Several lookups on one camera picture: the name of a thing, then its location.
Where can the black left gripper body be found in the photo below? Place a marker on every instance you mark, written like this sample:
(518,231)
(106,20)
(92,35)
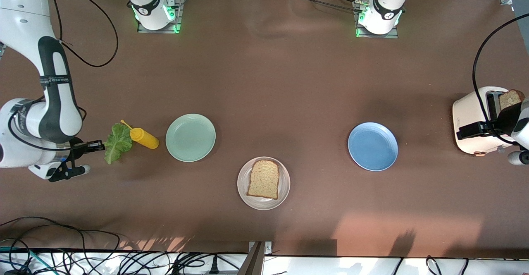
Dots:
(505,120)

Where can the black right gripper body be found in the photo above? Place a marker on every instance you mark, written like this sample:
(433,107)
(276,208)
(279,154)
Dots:
(77,146)

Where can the brown bread slice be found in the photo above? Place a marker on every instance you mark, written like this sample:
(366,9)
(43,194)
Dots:
(263,180)
(510,99)

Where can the green lettuce leaf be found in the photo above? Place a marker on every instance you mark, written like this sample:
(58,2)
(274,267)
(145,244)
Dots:
(119,140)

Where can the yellow mustard squeeze bottle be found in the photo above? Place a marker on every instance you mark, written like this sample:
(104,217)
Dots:
(144,138)

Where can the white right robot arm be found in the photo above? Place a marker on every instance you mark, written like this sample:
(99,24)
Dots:
(25,27)

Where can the blue plate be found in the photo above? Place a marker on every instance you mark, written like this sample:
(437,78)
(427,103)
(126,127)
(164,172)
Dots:
(372,147)

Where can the pale green plate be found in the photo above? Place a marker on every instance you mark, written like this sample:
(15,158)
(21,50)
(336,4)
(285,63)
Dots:
(190,137)

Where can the beige plate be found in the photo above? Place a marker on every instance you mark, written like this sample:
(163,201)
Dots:
(243,184)

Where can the white toaster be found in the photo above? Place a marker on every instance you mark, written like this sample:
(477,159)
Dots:
(469,109)

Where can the black power plug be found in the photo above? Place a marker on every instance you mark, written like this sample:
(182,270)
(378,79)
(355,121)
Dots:
(214,266)

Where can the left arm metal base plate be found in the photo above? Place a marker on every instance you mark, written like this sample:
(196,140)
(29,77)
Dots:
(392,36)

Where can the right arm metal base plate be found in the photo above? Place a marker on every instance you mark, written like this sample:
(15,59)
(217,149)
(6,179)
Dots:
(179,14)

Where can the aluminium table edge post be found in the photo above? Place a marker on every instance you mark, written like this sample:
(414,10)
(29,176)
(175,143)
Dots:
(254,262)

